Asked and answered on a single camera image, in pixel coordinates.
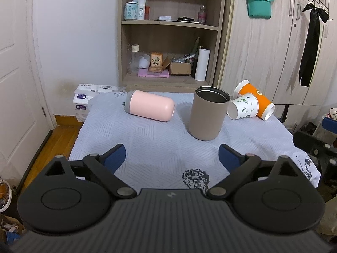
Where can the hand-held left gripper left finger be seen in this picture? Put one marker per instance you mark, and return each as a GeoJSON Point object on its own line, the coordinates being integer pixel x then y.
{"type": "Point", "coordinates": [115, 158]}

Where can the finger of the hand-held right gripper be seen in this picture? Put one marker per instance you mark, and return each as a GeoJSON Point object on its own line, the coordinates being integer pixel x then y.
{"type": "Point", "coordinates": [313, 143]}
{"type": "Point", "coordinates": [330, 123]}

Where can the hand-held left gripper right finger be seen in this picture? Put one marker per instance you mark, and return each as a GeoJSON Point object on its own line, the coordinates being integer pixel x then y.
{"type": "Point", "coordinates": [228, 158]}

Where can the pink cup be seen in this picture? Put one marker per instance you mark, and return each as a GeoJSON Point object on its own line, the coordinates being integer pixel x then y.
{"type": "Point", "coordinates": [150, 105]}

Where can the taupe metal-lined cup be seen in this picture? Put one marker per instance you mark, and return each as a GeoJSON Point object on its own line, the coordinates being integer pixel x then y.
{"type": "Point", "coordinates": [206, 118]}

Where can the white green-print paper cup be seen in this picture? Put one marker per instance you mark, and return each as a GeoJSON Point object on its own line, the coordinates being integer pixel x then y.
{"type": "Point", "coordinates": [243, 106]}

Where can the orange paper cup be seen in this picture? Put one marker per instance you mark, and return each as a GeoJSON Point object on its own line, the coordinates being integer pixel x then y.
{"type": "Point", "coordinates": [262, 102]}

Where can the white plastic cup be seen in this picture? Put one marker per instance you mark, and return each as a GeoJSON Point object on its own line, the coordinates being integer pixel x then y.
{"type": "Point", "coordinates": [144, 61]}

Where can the light blue printed cloth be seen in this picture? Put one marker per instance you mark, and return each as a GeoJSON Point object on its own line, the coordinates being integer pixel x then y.
{"type": "Point", "coordinates": [147, 142]}

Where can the purple-label tissue pack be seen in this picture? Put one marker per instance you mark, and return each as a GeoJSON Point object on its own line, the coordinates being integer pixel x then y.
{"type": "Point", "coordinates": [81, 106]}

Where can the white tissue pack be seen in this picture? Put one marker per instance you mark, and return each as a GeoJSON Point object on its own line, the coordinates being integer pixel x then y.
{"type": "Point", "coordinates": [101, 87]}

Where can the black ribbon bow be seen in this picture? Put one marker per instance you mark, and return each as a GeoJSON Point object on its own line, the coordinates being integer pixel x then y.
{"type": "Point", "coordinates": [312, 42]}

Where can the wooden wardrobe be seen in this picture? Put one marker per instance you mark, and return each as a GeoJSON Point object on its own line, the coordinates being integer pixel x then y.
{"type": "Point", "coordinates": [273, 52]}

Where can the pink flat box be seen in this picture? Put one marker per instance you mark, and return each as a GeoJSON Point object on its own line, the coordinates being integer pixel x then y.
{"type": "Point", "coordinates": [152, 74]}

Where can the white paper roll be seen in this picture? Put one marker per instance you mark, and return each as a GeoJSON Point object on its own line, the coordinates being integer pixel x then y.
{"type": "Point", "coordinates": [202, 64]}

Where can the small wooden box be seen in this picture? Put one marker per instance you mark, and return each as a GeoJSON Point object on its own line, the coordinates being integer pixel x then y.
{"type": "Point", "coordinates": [155, 69]}

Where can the clear bottle cream cap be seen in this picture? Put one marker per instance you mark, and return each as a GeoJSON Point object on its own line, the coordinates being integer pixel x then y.
{"type": "Point", "coordinates": [133, 59]}

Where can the open cardboard box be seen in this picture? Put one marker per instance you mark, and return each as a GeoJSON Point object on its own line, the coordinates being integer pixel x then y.
{"type": "Point", "coordinates": [180, 68]}

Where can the floral print box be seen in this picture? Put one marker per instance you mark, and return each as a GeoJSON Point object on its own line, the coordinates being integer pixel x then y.
{"type": "Point", "coordinates": [157, 60]}

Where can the white bucket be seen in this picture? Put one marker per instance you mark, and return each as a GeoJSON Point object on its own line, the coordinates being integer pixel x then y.
{"type": "Point", "coordinates": [7, 193]}

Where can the cardboard box with scraps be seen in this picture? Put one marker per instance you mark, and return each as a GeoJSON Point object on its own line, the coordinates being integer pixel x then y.
{"type": "Point", "coordinates": [10, 229]}

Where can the white door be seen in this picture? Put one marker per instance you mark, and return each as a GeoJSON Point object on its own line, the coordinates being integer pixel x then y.
{"type": "Point", "coordinates": [15, 71]}

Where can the wooden open shelf unit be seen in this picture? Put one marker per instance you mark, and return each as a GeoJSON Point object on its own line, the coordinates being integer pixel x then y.
{"type": "Point", "coordinates": [171, 35]}

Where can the black flat item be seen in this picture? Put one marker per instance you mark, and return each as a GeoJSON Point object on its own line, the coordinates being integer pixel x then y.
{"type": "Point", "coordinates": [187, 19]}

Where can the pink clear bottle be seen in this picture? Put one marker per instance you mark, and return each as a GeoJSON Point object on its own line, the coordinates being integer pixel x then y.
{"type": "Point", "coordinates": [202, 15]}

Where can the white teal-print jar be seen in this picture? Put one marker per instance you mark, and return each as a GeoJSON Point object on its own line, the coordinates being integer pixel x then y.
{"type": "Point", "coordinates": [130, 11]}

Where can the flat white tin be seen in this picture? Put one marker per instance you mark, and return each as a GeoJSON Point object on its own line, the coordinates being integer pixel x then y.
{"type": "Point", "coordinates": [165, 18]}

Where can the small red bottle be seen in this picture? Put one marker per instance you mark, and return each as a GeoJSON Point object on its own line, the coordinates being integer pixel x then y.
{"type": "Point", "coordinates": [147, 12]}

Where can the white tube bottle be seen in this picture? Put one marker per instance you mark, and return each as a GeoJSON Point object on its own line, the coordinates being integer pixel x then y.
{"type": "Point", "coordinates": [141, 8]}

